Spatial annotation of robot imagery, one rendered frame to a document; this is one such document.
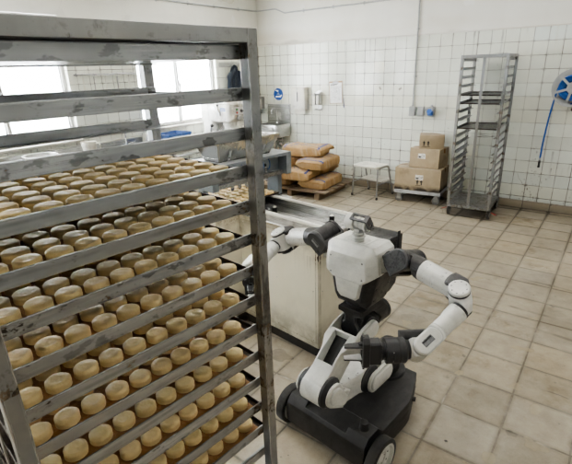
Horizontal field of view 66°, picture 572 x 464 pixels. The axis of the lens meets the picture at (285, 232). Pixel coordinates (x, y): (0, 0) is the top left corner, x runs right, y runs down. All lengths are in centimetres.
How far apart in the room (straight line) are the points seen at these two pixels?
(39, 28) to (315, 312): 223
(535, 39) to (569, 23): 33
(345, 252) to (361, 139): 501
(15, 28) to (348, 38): 624
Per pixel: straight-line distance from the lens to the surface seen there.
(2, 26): 81
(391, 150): 664
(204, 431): 138
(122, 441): 115
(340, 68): 693
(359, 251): 188
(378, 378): 230
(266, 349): 128
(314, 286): 264
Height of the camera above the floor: 173
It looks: 20 degrees down
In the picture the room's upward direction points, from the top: 2 degrees counter-clockwise
